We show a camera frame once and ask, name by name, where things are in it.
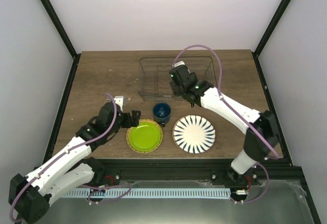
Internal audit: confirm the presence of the lime green plate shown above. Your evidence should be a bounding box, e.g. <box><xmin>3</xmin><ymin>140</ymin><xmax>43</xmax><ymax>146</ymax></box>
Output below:
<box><xmin>128</xmin><ymin>121</ymin><xmax>162</xmax><ymax>151</ymax></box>

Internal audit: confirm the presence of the dark blue mug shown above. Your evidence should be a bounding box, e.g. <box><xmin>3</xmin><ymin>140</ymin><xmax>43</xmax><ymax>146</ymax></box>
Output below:
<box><xmin>152</xmin><ymin>102</ymin><xmax>171</xmax><ymax>127</ymax></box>

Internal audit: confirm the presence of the grey wire dish rack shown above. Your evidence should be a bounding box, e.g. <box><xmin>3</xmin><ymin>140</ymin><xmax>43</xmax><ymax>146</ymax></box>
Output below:
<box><xmin>138</xmin><ymin>55</ymin><xmax>216</xmax><ymax>102</ymax></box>

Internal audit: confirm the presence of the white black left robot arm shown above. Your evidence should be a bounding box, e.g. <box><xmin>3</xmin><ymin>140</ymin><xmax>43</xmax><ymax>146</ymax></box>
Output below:
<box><xmin>8</xmin><ymin>97</ymin><xmax>141</xmax><ymax>223</ymax></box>

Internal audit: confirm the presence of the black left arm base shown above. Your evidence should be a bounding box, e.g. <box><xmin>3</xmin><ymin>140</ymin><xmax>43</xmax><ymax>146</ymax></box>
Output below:
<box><xmin>86</xmin><ymin>175</ymin><xmax>120</xmax><ymax>187</ymax></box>

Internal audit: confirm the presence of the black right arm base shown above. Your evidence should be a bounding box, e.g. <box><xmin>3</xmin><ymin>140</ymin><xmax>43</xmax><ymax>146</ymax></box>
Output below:
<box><xmin>211</xmin><ymin>167</ymin><xmax>258</xmax><ymax>188</ymax></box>

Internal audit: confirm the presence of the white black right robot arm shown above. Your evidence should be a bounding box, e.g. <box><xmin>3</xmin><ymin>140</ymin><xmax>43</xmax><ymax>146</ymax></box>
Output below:
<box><xmin>169</xmin><ymin>61</ymin><xmax>281</xmax><ymax>185</ymax></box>

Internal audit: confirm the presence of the white blue striped plate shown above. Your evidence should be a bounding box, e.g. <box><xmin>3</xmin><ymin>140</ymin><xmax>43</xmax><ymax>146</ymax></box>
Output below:
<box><xmin>172</xmin><ymin>115</ymin><xmax>216</xmax><ymax>154</ymax></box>

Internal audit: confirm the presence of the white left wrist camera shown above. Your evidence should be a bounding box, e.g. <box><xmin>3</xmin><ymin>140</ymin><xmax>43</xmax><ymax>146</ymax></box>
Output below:
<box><xmin>114</xmin><ymin>96</ymin><xmax>127</xmax><ymax>108</ymax></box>

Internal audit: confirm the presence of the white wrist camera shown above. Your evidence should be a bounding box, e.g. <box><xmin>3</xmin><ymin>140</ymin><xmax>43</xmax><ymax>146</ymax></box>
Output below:
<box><xmin>172</xmin><ymin>61</ymin><xmax>185</xmax><ymax>68</ymax></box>
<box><xmin>114</xmin><ymin>96</ymin><xmax>127</xmax><ymax>108</ymax></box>

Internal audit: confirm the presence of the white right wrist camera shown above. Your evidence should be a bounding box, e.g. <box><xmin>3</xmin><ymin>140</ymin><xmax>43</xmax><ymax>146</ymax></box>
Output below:
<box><xmin>172</xmin><ymin>61</ymin><xmax>185</xmax><ymax>68</ymax></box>

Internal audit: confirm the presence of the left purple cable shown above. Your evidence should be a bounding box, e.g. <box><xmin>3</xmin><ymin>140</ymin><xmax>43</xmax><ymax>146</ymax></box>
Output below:
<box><xmin>9</xmin><ymin>92</ymin><xmax>132</xmax><ymax>222</ymax></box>

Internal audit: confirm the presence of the light blue slotted cable duct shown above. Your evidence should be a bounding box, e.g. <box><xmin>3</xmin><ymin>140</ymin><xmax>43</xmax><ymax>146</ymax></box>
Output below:
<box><xmin>63</xmin><ymin>188</ymin><xmax>231</xmax><ymax>199</ymax></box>

